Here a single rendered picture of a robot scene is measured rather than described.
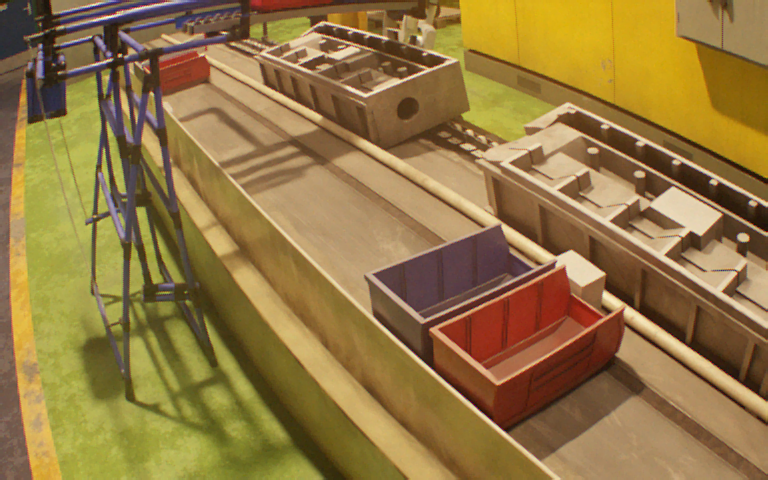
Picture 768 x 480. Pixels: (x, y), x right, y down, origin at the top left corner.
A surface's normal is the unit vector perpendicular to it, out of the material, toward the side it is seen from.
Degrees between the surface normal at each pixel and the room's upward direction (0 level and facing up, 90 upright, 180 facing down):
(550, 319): 88
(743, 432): 0
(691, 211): 10
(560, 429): 0
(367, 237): 0
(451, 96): 90
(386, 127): 90
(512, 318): 88
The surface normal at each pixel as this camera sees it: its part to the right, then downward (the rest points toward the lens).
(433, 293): 0.51, 0.36
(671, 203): -0.21, -0.80
